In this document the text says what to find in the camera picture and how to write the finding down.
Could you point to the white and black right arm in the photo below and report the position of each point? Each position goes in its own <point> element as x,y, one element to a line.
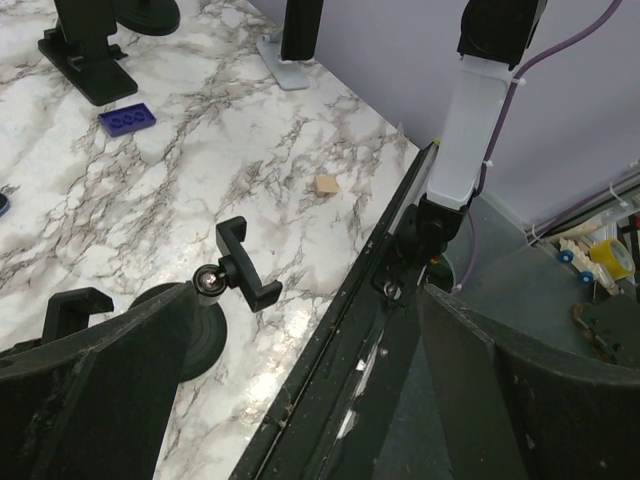
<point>493,38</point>

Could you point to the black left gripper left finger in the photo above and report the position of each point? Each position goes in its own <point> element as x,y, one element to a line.
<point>95,404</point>

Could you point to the black mounting rail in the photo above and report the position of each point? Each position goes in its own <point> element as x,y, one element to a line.
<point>297,434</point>

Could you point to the black round-base phone stand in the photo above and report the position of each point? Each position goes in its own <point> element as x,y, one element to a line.
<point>67,313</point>

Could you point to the tall black round phone stand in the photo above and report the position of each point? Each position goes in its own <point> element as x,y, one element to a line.
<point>148,17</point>

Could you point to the silver phone stand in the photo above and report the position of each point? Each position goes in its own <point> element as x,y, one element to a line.
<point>288,74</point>

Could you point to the small wooden block right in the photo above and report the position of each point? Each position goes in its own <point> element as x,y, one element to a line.
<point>325,185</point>

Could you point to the black folding phone stand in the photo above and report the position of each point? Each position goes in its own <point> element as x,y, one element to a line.
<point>78,47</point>

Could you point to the black smartphone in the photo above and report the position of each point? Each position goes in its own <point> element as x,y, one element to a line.
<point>300,29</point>

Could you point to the yellow tape roll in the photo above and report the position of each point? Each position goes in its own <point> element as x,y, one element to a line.
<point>614,257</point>

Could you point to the purple rectangular plate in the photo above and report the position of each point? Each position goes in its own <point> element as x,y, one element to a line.
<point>127,120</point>

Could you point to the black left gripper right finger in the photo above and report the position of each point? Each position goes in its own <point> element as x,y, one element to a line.
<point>514,407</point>

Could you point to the blue-edged smartphone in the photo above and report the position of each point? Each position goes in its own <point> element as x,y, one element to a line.
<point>4,204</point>

